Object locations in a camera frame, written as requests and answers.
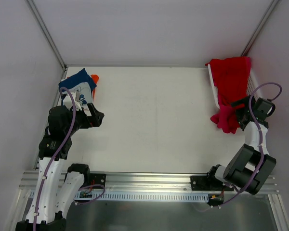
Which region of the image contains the white slotted cable duct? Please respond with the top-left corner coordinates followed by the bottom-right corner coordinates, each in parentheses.
top-left (28, 191), bottom-right (209, 202)

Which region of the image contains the white plastic basket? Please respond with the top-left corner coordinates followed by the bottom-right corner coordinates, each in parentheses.
top-left (207, 63), bottom-right (259, 109)

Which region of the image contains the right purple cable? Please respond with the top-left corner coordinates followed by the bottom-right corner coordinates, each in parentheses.
top-left (195, 82), bottom-right (283, 212)

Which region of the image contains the magenta pink t shirt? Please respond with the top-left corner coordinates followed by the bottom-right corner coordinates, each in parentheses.
top-left (210, 96), bottom-right (242, 134)

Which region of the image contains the aluminium mounting rail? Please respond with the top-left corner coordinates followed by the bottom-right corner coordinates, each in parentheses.
top-left (19, 170), bottom-right (280, 194)

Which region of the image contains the folded blue printed t shirt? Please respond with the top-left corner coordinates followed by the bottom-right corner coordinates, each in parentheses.
top-left (58, 68), bottom-right (97, 105)

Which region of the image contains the folded orange t shirt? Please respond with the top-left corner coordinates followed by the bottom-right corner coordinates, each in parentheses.
top-left (91, 74), bottom-right (100, 100)

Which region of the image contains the red t shirt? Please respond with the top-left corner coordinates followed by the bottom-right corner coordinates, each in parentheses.
top-left (205, 56), bottom-right (251, 105)

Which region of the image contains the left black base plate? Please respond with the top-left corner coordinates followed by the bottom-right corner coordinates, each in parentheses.
top-left (88, 173), bottom-right (106, 189)

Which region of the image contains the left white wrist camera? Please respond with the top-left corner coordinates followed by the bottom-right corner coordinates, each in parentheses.
top-left (61, 91), bottom-right (83, 111)

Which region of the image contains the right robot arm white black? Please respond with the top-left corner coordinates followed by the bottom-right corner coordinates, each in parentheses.
top-left (206, 96), bottom-right (276, 195)

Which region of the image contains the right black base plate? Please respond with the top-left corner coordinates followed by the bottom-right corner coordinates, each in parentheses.
top-left (190, 175), bottom-right (234, 192)

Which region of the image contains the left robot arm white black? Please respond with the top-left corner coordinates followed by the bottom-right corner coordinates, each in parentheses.
top-left (15, 103), bottom-right (105, 231)

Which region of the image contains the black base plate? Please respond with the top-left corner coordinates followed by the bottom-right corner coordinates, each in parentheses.
top-left (88, 173), bottom-right (106, 189)
top-left (190, 175), bottom-right (234, 192)

